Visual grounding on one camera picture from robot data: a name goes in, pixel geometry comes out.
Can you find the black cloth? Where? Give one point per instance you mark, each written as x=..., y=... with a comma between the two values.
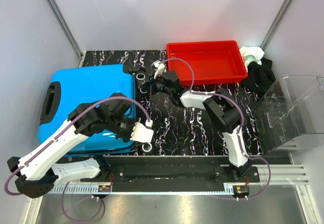
x=260, y=77

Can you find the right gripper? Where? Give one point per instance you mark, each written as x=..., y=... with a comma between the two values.
x=152, y=88

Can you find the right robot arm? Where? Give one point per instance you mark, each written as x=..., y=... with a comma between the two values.
x=221, y=108

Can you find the red plastic bin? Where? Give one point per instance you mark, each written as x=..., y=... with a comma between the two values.
x=206, y=62

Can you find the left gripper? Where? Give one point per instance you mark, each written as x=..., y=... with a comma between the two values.
x=128, y=136

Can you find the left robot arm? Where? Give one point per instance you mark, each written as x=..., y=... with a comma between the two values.
x=35, y=174

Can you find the clear plastic container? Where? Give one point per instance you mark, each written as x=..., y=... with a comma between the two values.
x=289, y=116

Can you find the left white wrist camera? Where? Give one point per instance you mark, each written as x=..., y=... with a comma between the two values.
x=142, y=133

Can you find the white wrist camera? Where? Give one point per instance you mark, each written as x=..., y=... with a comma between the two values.
x=142, y=133
x=159, y=68

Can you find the white cloth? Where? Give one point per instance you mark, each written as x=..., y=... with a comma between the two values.
x=251, y=54

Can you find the blue hard-shell suitcase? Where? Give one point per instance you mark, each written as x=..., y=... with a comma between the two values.
x=71, y=87

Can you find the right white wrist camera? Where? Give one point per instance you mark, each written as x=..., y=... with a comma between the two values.
x=159, y=68

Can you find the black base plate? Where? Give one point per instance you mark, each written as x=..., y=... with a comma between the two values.
x=175, y=186

